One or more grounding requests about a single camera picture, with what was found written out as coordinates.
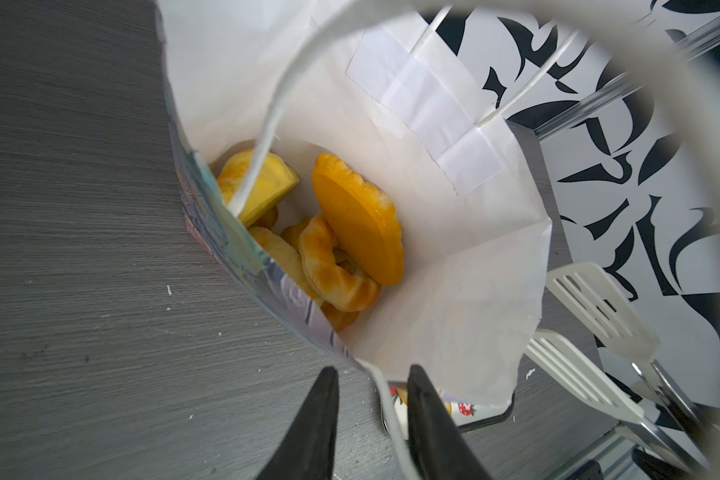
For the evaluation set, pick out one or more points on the twisted fake bread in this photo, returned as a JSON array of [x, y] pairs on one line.
[[286, 256]]

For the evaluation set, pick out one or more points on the ring shaped fake bread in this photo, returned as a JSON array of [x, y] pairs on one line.
[[339, 282]]

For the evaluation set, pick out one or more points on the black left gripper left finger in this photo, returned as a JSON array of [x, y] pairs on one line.
[[307, 451]]

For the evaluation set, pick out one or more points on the strawberry print tray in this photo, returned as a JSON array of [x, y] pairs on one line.
[[466, 416]]

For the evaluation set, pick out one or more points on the white and steel tongs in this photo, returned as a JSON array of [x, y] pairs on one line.
[[588, 292]]

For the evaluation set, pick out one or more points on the column fake croissant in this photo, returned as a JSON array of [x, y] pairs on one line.
[[275, 181]]

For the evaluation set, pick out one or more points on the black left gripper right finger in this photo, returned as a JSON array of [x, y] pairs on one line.
[[436, 446]]

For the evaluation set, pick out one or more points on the long striped fake croissant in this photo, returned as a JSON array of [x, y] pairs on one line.
[[362, 217]]

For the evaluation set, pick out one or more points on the colourful printed paper bag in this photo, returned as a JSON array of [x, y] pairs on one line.
[[638, 181]]

